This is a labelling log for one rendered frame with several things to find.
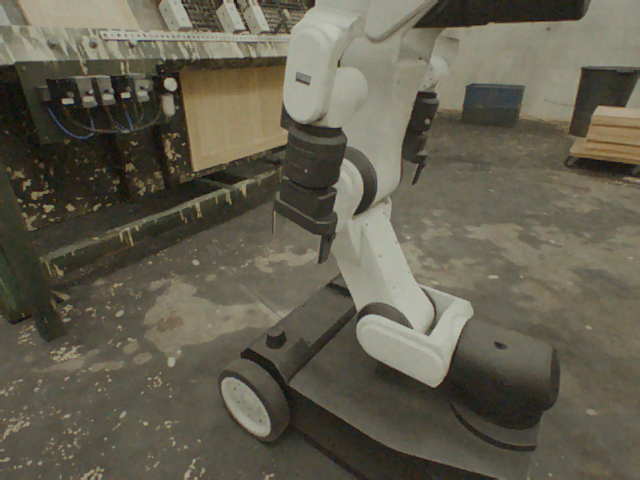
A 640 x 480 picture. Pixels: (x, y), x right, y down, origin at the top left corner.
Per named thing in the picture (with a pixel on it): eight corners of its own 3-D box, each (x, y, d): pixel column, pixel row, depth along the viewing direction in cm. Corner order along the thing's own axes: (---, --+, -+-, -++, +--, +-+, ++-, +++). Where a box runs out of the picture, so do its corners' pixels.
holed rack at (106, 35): (103, 40, 131) (103, 39, 131) (98, 31, 131) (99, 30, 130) (344, 42, 253) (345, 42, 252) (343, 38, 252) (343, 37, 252)
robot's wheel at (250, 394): (292, 442, 91) (290, 382, 82) (278, 458, 88) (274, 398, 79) (235, 401, 102) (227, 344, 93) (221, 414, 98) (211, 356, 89)
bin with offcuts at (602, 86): (619, 141, 372) (645, 69, 342) (558, 135, 399) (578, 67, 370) (620, 132, 409) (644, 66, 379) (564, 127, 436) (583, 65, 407)
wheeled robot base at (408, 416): (546, 392, 101) (586, 289, 86) (496, 594, 64) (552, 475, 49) (343, 304, 135) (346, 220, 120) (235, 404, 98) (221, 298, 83)
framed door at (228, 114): (191, 171, 204) (194, 171, 202) (174, 57, 179) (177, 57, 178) (293, 140, 270) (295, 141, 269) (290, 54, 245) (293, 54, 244)
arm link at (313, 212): (350, 224, 64) (368, 158, 57) (314, 244, 57) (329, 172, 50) (296, 194, 69) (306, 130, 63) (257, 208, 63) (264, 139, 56)
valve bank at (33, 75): (63, 150, 114) (36, 62, 103) (40, 144, 121) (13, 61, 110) (196, 125, 150) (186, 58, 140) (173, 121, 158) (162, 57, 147)
